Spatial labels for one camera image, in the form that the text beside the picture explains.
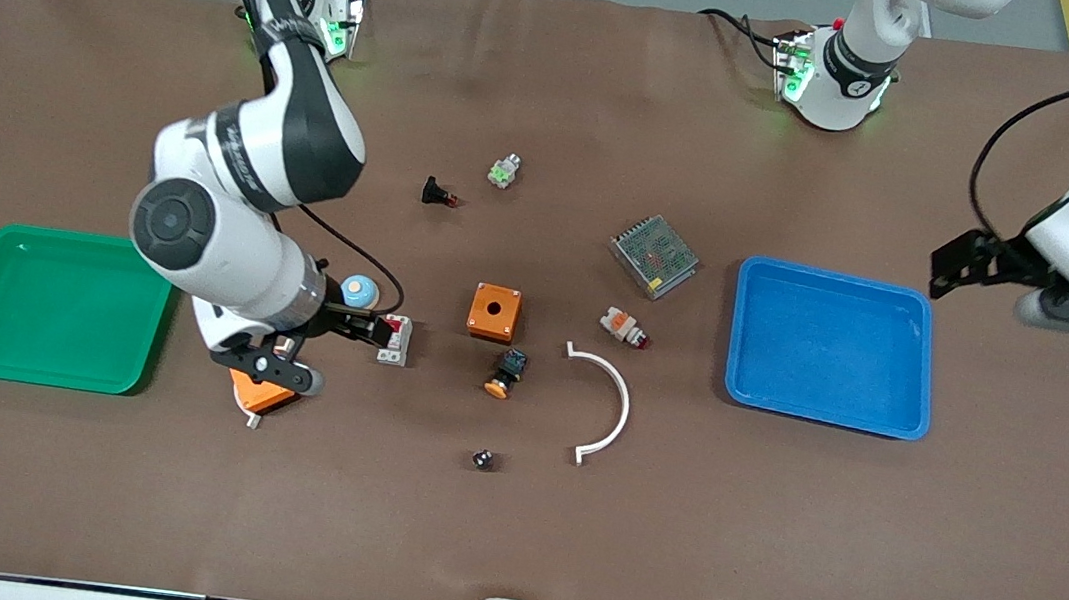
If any white red circuit breaker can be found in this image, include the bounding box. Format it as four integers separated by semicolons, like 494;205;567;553
375;313;415;368

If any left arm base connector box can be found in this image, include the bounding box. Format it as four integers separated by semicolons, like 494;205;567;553
769;26;820;106

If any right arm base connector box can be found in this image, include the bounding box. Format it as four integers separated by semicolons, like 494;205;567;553
316;0;368;60

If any blue round buzzer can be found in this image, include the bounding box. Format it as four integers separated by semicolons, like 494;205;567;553
337;273;383;313

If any orange button box with hole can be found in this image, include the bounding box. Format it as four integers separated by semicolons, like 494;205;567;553
225;366;301;418
465;281;526;344

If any orange cap push button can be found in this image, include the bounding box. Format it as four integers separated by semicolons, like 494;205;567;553
483;344;531;402

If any blue plastic tray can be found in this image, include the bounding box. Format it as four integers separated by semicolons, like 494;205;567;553
720;254;948;443

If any red cap white push button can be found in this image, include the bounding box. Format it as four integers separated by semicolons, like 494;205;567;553
597;306;654;351

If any green plastic tray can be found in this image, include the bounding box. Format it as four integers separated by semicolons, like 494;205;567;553
0;222;185;400

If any metal mesh power supply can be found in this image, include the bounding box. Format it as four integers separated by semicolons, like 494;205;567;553
604;209;705;306

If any brown table mat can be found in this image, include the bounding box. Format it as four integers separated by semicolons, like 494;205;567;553
0;0;1069;600

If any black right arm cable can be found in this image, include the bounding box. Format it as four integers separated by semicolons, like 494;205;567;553
158;0;439;321

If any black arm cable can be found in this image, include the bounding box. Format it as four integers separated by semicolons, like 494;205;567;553
962;54;1069;253
158;0;439;321

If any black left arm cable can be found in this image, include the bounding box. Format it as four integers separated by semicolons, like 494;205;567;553
962;54;1069;253

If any black switch with red tip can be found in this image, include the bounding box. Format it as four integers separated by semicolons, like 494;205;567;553
420;175;462;210

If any green white indicator switch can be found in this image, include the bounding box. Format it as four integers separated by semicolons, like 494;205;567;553
487;150;524;192

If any large white curved bracket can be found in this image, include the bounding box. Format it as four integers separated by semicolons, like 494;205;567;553
553;341;638;472

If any black base power cable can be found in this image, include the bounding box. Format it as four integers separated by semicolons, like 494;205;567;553
693;5;789;70

